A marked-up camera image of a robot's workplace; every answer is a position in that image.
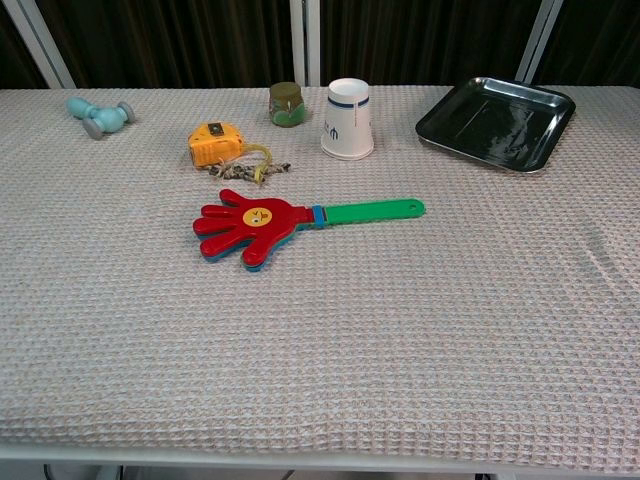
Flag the red hand clapper green handle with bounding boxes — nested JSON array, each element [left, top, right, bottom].
[[192, 188, 426, 274]]

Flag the beige waffle-weave tablecloth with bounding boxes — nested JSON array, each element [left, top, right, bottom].
[[0, 84, 640, 474]]

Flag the white paper cup blue print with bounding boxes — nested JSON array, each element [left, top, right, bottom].
[[320, 77, 376, 162]]

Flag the green jar olive lid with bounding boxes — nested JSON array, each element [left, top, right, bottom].
[[268, 81, 308, 128]]

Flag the yellow tape measure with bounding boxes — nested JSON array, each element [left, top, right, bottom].
[[187, 122, 275, 189]]

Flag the black square metal tray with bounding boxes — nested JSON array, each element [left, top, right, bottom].
[[414, 76, 578, 175]]

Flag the black curtain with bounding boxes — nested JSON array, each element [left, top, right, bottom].
[[0, 0, 640, 92]]

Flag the upright white frame post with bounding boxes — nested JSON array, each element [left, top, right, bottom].
[[289, 0, 322, 87]]

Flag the slanted white frame post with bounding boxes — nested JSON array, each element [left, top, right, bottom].
[[0, 0, 77, 91], [514, 0, 565, 84]]

